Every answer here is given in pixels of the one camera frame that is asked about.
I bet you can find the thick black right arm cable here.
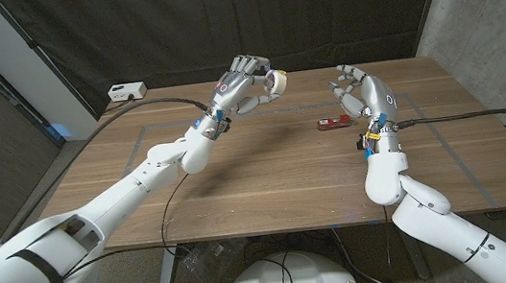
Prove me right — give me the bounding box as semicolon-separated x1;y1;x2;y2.
395;106;506;133

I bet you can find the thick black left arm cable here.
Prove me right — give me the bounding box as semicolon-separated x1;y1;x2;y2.
0;91;224;244

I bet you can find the black torso cable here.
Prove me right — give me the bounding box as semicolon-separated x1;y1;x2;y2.
256;251;296;283

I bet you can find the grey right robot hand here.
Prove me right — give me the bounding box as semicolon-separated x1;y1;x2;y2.
326;57;405;164

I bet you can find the white power strip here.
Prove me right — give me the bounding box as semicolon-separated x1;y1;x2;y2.
106;81;149;104

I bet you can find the white sticker roll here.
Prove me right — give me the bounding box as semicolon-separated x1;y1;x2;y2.
265;67;291;97

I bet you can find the black floor cable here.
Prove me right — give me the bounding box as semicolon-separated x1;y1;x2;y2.
330;222;393;283

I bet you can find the clear plastic bag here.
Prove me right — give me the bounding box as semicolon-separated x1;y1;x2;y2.
178;236;252;283

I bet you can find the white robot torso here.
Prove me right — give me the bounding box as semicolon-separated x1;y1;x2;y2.
218;243;362;283

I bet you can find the black power strip cable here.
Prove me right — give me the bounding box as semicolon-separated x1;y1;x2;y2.
100;93;137;116

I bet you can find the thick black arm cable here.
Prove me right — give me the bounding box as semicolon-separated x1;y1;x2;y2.
395;106;506;133
0;91;224;244

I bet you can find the black backdrop curtain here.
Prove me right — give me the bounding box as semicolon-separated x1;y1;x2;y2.
0;0;466;130

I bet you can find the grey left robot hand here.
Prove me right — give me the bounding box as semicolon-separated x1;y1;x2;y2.
184;50;284;143

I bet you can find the red swiss knife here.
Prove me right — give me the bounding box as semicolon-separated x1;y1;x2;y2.
316;112;356;132

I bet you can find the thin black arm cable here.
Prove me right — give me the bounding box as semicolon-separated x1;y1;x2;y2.
50;172;202;282
379;204;397;283

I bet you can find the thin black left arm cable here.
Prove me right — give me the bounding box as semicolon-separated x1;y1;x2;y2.
50;172;202;282

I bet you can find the grey table leg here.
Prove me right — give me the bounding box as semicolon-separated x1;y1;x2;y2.
393;217;433;283
151;244;184;283

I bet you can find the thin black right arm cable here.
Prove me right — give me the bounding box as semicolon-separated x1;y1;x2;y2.
379;204;397;283

